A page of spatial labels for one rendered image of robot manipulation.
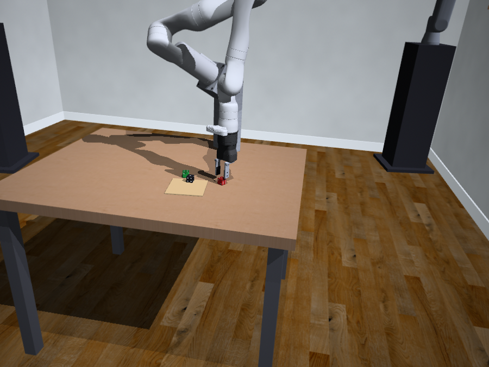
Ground tan flat mat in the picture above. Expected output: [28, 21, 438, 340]
[165, 178, 208, 197]

